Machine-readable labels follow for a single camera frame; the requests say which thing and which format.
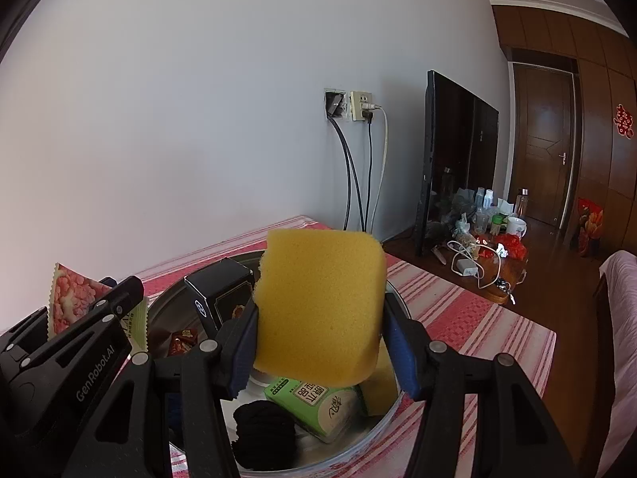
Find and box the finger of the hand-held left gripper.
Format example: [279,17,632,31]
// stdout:
[74,275,146,339]
[0,307,51,359]

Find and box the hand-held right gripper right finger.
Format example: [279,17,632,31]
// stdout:
[383,291,573,478]

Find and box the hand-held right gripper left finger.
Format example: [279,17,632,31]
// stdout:
[64,304,260,478]

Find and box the white green snack packet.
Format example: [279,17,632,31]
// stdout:
[119,296,150,354]

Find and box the yellow green scouring sponge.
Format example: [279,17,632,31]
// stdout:
[359,341,401,416]
[252,229,388,388]

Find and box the pink white snack packet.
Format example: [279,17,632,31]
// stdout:
[47,262,115,339]

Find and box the round blue metal tin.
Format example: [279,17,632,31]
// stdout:
[127,251,414,478]

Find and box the red snack packet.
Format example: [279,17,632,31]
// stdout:
[169,329,199,357]

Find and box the black cardboard box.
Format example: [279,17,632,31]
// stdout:
[184,257,257,339]

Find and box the black sock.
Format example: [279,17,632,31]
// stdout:
[233,400,299,471]

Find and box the green tissue pack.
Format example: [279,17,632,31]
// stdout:
[264,377,366,444]

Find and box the wooden television stand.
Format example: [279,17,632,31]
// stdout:
[381,221,529,306]

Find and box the clear plastic bag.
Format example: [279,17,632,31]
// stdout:
[450,213,479,255]

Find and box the red plastic bag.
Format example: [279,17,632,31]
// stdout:
[495,233,527,261]

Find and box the black television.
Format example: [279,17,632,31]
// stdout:
[413,70,500,258]

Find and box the pink blanket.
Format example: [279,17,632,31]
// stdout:
[594,250,637,459]

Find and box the red gift bag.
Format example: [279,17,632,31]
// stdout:
[574,198,604,258]

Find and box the dark wooden door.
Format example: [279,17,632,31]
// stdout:
[508,60,580,230]

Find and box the dark wooden wardrobe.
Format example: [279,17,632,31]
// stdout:
[490,4,637,260]

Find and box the red paper decoration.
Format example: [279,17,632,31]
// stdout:
[614,104,635,139]

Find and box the white charger cable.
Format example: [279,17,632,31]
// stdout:
[446,240,503,290]

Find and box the black cable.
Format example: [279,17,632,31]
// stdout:
[364,110,375,234]
[328,114,364,232]

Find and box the beige wall socket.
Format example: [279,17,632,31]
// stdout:
[349,90,375,123]

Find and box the dark wall socket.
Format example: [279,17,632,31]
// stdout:
[323,88,346,121]

